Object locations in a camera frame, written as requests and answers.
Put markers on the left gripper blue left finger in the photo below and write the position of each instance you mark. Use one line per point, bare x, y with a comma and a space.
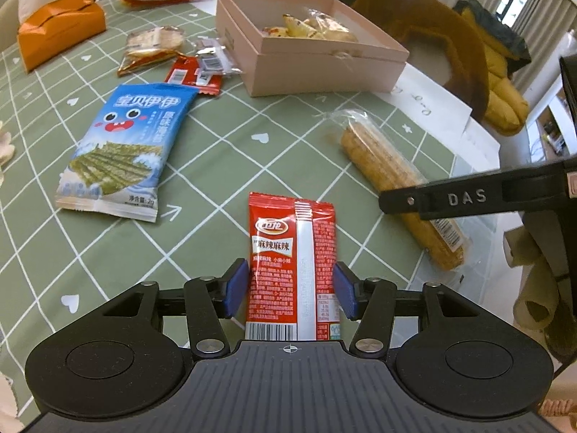
208, 300

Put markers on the round rice cracker packet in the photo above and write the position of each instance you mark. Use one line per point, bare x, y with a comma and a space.
151, 46

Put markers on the long cracker stick packet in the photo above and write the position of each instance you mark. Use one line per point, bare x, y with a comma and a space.
386, 169

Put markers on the cream illustrated tote bag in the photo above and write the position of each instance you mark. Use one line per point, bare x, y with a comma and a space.
7, 149

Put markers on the red spicy strip packet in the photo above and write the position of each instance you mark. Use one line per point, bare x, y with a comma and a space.
293, 252

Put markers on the small red snack packet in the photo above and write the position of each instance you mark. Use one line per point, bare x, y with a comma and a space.
186, 71

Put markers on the green grid tablecloth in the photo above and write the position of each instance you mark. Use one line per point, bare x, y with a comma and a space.
57, 265

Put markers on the blue seaweed snack packet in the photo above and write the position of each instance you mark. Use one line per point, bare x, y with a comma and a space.
117, 165

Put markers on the pink cardboard box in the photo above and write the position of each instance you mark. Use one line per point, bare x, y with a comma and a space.
294, 65

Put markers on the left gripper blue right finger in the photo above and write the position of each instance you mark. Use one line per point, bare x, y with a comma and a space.
371, 303

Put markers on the right hand in brown sleeve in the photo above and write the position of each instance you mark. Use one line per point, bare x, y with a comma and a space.
546, 304

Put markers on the clear small candy packet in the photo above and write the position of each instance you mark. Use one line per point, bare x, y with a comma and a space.
214, 58

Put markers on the round bread bun packet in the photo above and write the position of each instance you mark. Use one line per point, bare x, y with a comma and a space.
317, 25

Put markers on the orange tissue box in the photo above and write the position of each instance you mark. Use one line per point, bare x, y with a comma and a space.
56, 27

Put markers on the yellow jacket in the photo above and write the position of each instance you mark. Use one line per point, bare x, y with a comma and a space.
506, 52

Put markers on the white paper sheet lower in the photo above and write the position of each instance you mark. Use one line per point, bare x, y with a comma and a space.
477, 147

